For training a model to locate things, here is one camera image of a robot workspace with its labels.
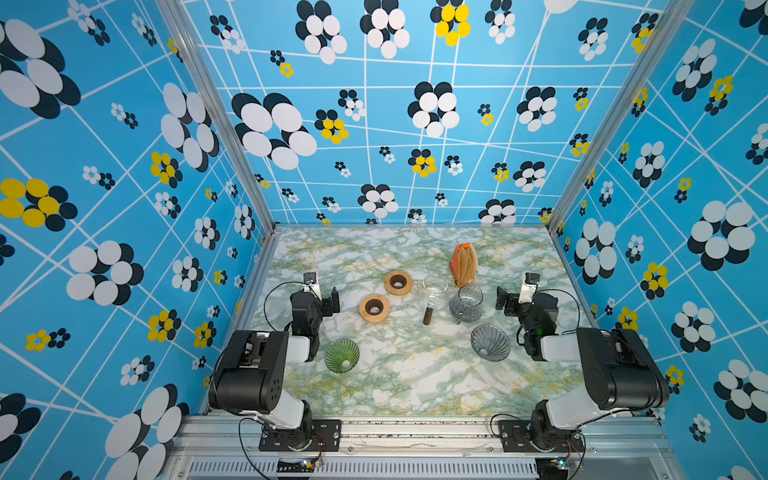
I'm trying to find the grey glass dripper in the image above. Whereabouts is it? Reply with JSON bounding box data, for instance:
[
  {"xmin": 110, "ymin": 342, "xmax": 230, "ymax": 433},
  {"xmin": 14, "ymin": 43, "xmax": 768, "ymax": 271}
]
[{"xmin": 470, "ymin": 324, "xmax": 511, "ymax": 362}]

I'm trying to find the orange coffee filter pack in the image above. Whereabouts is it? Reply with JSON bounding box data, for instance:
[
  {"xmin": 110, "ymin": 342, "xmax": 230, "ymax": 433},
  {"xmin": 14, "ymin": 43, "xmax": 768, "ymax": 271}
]
[{"xmin": 449, "ymin": 243, "xmax": 478, "ymax": 289}]

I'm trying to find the grey glass pitcher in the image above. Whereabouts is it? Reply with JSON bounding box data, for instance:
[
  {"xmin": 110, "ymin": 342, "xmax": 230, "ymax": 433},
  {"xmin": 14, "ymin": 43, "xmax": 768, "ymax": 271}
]
[{"xmin": 449, "ymin": 285, "xmax": 484, "ymax": 324}]

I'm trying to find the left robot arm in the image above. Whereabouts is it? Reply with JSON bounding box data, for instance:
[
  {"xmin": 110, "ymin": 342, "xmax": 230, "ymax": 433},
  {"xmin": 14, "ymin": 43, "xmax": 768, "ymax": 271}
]
[{"xmin": 209, "ymin": 287, "xmax": 340, "ymax": 452}]

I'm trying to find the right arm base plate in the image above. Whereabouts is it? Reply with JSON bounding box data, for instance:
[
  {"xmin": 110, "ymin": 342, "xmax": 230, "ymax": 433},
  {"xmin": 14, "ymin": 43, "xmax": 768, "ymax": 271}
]
[{"xmin": 496, "ymin": 420, "xmax": 585, "ymax": 455}]

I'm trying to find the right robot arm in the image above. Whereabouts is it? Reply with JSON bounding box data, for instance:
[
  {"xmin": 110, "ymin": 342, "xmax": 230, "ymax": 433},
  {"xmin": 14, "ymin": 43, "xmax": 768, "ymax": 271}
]
[{"xmin": 496, "ymin": 287, "xmax": 670, "ymax": 451}]

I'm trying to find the green glass dripper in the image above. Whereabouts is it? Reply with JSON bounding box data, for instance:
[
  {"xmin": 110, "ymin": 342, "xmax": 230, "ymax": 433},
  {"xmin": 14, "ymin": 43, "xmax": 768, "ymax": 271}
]
[{"xmin": 324, "ymin": 338, "xmax": 360, "ymax": 374}]

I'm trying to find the wooden dripper ring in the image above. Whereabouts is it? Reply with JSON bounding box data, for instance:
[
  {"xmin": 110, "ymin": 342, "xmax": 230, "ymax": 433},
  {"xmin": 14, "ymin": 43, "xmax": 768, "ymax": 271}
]
[
  {"xmin": 383, "ymin": 269, "xmax": 414, "ymax": 298},
  {"xmin": 358, "ymin": 293, "xmax": 392, "ymax": 324}
]

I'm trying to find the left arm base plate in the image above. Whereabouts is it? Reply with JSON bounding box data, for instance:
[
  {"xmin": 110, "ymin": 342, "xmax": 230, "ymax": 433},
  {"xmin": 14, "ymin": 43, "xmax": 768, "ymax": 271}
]
[{"xmin": 259, "ymin": 419, "xmax": 343, "ymax": 453}]

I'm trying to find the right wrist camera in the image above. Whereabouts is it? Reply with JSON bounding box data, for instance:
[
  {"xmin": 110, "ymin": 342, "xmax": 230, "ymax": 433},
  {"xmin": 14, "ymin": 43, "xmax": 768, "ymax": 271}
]
[{"xmin": 519, "ymin": 272, "xmax": 540, "ymax": 304}]

